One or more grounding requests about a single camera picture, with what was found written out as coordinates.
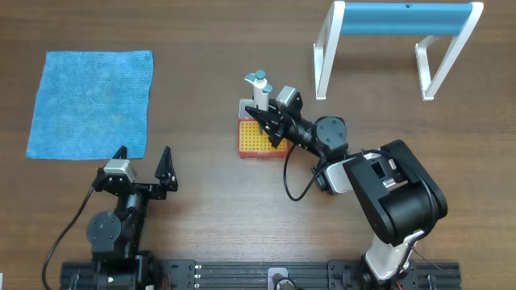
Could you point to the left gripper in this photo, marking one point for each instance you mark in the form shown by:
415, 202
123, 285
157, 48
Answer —
145, 190

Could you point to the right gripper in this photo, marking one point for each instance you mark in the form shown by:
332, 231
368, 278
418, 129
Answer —
291, 121

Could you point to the white pipette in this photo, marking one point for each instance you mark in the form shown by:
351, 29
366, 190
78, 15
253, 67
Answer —
260, 90

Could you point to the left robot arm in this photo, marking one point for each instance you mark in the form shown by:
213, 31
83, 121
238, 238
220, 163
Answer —
105, 231

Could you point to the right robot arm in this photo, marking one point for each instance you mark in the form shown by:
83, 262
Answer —
395, 197

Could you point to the red and yellow tip box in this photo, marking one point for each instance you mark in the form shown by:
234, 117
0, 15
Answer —
252, 143

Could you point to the blue cloth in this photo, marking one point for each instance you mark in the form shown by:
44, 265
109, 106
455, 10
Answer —
90, 102

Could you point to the white and blue stand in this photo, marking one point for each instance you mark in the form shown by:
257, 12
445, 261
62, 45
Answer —
403, 19

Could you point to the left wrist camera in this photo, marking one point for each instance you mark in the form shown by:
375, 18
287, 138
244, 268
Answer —
119, 168

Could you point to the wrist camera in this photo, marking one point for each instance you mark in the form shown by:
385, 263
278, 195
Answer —
119, 168
286, 96

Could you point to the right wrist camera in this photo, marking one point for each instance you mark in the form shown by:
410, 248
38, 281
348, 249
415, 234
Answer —
286, 96

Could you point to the mounting rail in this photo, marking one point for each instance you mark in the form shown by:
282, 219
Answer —
242, 276

